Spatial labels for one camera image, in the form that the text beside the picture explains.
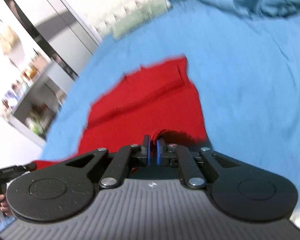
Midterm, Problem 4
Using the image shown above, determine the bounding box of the red knit garment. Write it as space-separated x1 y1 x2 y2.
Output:
36 55 209 169

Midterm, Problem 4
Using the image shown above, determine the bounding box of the white desk shelf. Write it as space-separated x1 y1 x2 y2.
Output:
0 60 74 147

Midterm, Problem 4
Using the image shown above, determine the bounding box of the blue bed sheet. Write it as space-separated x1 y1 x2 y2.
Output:
39 0 300 207

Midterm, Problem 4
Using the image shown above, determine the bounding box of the hanging beige bag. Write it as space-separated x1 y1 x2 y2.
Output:
0 19 20 55

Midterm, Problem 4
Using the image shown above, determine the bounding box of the green pillow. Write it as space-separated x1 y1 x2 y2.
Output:
111 0 171 40

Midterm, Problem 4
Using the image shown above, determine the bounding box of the white grey wardrobe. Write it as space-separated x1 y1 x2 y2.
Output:
4 0 101 80

